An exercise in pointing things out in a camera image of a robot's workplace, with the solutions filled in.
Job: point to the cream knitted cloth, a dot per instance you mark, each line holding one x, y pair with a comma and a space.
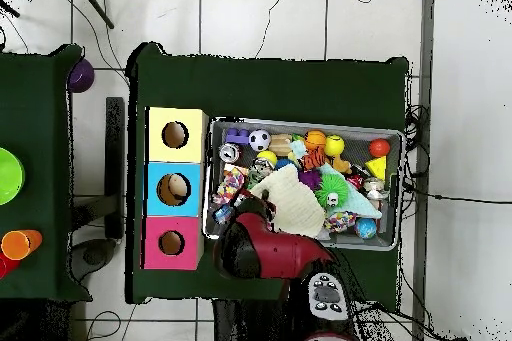
292, 201

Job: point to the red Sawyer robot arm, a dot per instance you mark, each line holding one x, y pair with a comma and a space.
272, 253

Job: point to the wooden box with three holes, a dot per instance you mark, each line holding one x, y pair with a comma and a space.
192, 189

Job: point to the clear mesh bin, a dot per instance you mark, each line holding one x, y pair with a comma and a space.
384, 238

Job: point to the yellow tennis ball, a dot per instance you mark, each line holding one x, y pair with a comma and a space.
267, 157

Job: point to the black and white soccer ball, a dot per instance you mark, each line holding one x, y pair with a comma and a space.
260, 140

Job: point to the multicolour patterned cloth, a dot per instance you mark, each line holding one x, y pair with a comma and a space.
230, 185

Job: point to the crushed red drink can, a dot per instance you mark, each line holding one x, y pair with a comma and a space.
229, 153

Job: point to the purple knobby ball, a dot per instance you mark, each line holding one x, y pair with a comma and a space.
309, 178

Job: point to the striped tiger plush toy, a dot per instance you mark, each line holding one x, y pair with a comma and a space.
314, 158

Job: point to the orange toy basketball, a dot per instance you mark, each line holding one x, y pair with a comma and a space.
315, 139

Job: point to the green spiky rubber ball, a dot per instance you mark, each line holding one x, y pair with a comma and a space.
332, 190

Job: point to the yellow smiley ball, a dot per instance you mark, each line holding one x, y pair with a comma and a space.
334, 145

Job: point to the mint green cloth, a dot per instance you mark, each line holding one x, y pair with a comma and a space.
364, 203

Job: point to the yellow cheese wedge toy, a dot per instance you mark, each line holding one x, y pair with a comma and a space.
376, 167

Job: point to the red ball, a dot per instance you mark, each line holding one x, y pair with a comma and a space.
379, 147

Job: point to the black rod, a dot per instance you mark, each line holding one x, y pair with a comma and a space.
94, 5

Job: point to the green plastic bowl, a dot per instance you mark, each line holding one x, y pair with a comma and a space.
10, 174

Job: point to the orange plastic cup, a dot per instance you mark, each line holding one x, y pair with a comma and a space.
20, 243

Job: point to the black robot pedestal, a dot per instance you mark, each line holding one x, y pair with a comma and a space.
248, 325

